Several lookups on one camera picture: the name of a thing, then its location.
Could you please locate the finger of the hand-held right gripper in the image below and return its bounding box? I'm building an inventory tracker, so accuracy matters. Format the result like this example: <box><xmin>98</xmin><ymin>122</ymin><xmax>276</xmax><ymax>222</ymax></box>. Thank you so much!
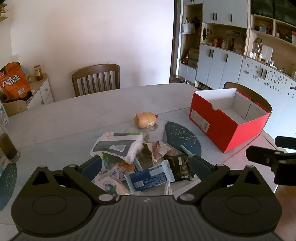
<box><xmin>275</xmin><ymin>136</ymin><xmax>296</xmax><ymax>150</ymax></box>
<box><xmin>246</xmin><ymin>146</ymin><xmax>287</xmax><ymax>168</ymax></box>

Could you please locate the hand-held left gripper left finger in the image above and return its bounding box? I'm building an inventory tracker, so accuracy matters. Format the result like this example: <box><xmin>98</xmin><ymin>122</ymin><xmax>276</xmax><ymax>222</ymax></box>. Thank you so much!
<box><xmin>30</xmin><ymin>156</ymin><xmax>118</xmax><ymax>206</ymax></box>

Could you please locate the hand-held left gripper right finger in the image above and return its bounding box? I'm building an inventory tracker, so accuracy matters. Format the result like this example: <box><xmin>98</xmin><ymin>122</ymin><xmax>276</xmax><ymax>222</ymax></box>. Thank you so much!
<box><xmin>176</xmin><ymin>155</ymin><xmax>267</xmax><ymax>206</ymax></box>

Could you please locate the black snack packet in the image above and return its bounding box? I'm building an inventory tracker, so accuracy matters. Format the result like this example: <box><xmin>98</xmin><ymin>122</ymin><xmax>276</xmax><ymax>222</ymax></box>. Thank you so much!
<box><xmin>165</xmin><ymin>155</ymin><xmax>195</xmax><ymax>181</ymax></box>

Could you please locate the white wrapper with blue print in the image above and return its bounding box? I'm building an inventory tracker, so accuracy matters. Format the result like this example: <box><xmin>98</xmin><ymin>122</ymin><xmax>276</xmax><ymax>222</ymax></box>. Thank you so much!
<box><xmin>94</xmin><ymin>177</ymin><xmax>130</xmax><ymax>195</ymax></box>

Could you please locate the small bread snack packet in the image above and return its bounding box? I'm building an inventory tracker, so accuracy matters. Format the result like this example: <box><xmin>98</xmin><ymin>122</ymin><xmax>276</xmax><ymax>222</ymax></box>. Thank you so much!
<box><xmin>117</xmin><ymin>160</ymin><xmax>144</xmax><ymax>173</ymax></box>

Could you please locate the white grey plastic packet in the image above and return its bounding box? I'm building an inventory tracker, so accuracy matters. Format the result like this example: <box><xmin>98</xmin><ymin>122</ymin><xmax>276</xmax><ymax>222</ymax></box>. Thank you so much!
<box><xmin>90</xmin><ymin>132</ymin><xmax>144</xmax><ymax>164</ymax></box>

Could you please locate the red cardboard box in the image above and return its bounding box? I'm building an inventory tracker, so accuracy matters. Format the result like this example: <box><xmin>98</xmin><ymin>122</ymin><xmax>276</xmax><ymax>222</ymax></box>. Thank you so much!
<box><xmin>189</xmin><ymin>88</ymin><xmax>273</xmax><ymax>153</ymax></box>

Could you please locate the tan hamster toy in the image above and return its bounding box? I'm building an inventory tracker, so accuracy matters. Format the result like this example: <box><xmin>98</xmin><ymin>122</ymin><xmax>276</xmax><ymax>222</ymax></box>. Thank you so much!
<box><xmin>134</xmin><ymin>112</ymin><xmax>159</xmax><ymax>128</ymax></box>

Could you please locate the white marble desktop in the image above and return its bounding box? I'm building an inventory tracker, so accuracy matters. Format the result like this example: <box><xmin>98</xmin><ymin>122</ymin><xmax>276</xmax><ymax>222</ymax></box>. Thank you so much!
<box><xmin>0</xmin><ymin>83</ymin><xmax>287</xmax><ymax>226</ymax></box>

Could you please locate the clear white printed packet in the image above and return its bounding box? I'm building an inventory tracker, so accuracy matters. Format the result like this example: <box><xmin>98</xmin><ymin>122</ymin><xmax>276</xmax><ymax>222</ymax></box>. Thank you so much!
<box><xmin>99</xmin><ymin>169</ymin><xmax>126</xmax><ymax>181</ymax></box>

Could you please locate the blue white packet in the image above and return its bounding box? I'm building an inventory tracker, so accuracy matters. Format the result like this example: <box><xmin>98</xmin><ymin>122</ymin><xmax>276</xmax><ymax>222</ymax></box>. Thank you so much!
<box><xmin>125</xmin><ymin>160</ymin><xmax>175</xmax><ymax>192</ymax></box>

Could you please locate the glass bottle with brown drink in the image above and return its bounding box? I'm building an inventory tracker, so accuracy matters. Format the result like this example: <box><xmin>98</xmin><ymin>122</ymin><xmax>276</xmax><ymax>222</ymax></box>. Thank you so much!
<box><xmin>0</xmin><ymin>120</ymin><xmax>20</xmax><ymax>164</ymax></box>

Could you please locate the white sideboard cabinet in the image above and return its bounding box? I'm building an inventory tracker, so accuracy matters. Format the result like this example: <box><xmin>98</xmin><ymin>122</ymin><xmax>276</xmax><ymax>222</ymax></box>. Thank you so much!
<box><xmin>25</xmin><ymin>74</ymin><xmax>54</xmax><ymax>109</ymax></box>

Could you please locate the brown wooden slatted chair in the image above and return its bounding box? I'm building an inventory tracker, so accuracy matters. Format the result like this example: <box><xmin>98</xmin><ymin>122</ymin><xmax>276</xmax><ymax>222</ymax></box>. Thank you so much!
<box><xmin>71</xmin><ymin>64</ymin><xmax>120</xmax><ymax>97</ymax></box>

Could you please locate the tall clear glass jar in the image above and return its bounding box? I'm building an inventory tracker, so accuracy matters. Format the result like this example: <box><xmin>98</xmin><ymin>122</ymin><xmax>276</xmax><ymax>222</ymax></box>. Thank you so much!
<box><xmin>253</xmin><ymin>39</ymin><xmax>262</xmax><ymax>58</ymax></box>

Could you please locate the tan cardboard box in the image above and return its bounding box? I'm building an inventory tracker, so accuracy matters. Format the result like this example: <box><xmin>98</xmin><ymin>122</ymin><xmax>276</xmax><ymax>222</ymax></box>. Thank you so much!
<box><xmin>2</xmin><ymin>100</ymin><xmax>28</xmax><ymax>117</ymax></box>

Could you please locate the red-lidded jar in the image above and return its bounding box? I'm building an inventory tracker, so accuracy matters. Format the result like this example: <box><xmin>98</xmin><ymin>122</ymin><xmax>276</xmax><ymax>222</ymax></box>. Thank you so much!
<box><xmin>34</xmin><ymin>65</ymin><xmax>44</xmax><ymax>81</ymax></box>

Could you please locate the green printed cardboard box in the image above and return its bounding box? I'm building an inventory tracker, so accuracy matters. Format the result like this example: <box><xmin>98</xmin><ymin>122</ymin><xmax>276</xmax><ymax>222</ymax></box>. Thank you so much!
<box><xmin>188</xmin><ymin>48</ymin><xmax>200</xmax><ymax>67</ymax></box>

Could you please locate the orange snack bag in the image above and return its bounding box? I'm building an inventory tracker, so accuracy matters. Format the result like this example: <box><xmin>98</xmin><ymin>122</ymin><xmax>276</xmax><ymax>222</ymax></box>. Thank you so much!
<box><xmin>0</xmin><ymin>62</ymin><xmax>32</xmax><ymax>103</ymax></box>

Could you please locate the light blue tote bag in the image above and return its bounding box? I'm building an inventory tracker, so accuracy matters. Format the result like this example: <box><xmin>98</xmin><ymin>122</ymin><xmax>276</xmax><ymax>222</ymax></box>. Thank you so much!
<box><xmin>181</xmin><ymin>19</ymin><xmax>194</xmax><ymax>35</ymax></box>

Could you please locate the light blue wall cabinet unit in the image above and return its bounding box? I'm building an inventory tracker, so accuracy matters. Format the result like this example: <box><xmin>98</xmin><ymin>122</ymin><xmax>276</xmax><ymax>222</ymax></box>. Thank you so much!
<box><xmin>178</xmin><ymin>0</ymin><xmax>296</xmax><ymax>116</ymax></box>

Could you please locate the wooden wall shelf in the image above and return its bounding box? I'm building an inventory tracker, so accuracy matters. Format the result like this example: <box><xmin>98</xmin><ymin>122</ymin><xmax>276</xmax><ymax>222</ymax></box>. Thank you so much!
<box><xmin>0</xmin><ymin>5</ymin><xmax>9</xmax><ymax>23</ymax></box>

